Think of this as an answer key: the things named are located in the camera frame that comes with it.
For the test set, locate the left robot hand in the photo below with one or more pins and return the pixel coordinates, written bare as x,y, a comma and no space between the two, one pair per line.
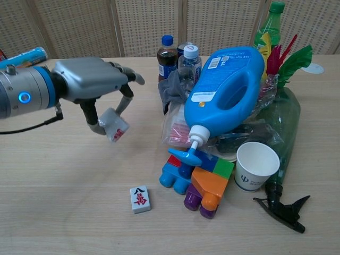
87,77

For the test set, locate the small white plastic packet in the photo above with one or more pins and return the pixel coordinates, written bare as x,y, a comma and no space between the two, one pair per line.
117,125

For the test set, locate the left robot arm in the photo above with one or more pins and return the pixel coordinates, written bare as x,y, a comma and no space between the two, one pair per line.
24,90

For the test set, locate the clear bag of red straws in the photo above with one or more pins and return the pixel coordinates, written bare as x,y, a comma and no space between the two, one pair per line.
175,127

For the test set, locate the crumpled clear plastic bag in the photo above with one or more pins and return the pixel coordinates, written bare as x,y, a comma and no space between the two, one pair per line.
255,132

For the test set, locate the wooden folding screen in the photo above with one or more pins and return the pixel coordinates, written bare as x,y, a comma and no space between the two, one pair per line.
79,26

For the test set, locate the blue snack tube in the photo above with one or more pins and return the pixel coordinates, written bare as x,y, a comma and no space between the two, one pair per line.
29,55

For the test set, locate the cola bottle blue cap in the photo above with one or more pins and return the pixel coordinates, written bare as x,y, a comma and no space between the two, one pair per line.
166,57

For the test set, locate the grey cloth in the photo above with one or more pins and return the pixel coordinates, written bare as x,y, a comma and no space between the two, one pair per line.
171,89

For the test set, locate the red object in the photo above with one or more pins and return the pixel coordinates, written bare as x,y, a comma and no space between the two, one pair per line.
2,55

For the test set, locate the blue lidded bottle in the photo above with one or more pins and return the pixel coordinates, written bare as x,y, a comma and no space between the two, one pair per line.
181,49

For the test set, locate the clear water bottle white cap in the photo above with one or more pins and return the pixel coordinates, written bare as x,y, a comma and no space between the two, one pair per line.
188,66

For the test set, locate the red building block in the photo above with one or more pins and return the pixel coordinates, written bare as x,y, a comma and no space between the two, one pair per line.
173,160

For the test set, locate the blue detergent pump bottle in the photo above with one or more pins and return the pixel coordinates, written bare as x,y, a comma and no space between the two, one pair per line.
212,111

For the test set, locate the light blue building block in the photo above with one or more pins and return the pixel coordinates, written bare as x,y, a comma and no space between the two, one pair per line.
172,179

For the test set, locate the white mahjong tile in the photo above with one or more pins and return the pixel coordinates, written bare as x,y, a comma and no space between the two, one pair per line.
140,199

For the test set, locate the dark blue building block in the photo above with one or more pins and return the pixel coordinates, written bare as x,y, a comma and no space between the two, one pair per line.
208,162

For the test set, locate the purple building block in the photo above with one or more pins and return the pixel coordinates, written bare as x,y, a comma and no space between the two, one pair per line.
192,199

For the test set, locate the orange building block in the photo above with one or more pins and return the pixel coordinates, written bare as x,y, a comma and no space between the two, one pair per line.
210,186

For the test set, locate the green building block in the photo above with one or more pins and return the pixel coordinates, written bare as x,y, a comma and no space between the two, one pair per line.
223,170

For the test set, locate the green soda bottle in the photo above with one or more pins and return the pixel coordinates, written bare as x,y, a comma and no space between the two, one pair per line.
271,26

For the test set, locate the white paper cup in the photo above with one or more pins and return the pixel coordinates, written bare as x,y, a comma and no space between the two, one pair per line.
255,170

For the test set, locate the green spray bottle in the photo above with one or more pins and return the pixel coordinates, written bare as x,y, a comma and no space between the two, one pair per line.
287,119

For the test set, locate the feather shuttlecock in plastic wrap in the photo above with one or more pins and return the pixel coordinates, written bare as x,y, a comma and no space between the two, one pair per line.
292,63

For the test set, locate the white round disc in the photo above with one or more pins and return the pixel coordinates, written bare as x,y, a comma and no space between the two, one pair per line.
314,69

